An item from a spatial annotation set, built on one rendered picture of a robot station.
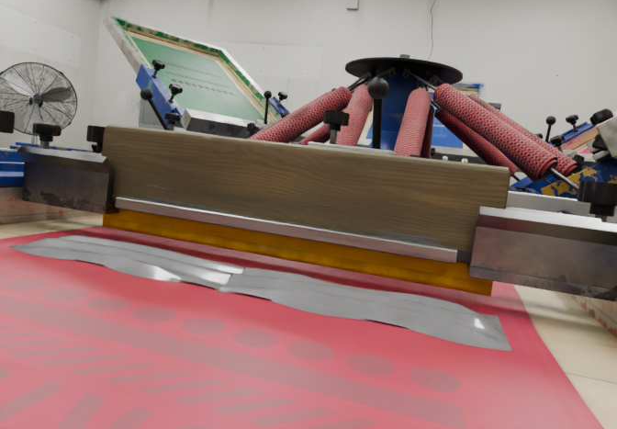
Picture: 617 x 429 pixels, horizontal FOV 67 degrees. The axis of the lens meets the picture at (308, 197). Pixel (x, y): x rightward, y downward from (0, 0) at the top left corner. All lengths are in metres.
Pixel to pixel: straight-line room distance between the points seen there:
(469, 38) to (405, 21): 0.61
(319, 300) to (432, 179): 0.13
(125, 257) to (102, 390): 0.18
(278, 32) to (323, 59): 0.56
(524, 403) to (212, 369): 0.13
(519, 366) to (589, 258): 0.12
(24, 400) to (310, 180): 0.26
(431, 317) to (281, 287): 0.10
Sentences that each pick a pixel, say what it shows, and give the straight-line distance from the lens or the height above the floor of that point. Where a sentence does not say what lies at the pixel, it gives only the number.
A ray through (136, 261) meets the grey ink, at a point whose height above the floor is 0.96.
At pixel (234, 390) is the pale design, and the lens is 0.20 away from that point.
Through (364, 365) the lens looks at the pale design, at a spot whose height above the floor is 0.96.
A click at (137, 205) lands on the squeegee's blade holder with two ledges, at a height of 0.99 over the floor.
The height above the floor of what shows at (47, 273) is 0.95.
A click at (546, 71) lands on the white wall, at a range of 4.69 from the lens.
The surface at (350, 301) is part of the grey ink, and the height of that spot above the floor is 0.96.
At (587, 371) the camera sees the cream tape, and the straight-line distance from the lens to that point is 0.30.
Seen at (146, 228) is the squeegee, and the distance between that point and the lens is 0.47.
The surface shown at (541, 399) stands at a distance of 0.24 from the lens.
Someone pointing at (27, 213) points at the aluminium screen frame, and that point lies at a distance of 0.53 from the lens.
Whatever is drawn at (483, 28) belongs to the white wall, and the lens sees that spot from 4.73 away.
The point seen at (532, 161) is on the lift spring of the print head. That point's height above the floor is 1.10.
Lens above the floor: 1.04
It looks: 4 degrees down
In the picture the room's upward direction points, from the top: 7 degrees clockwise
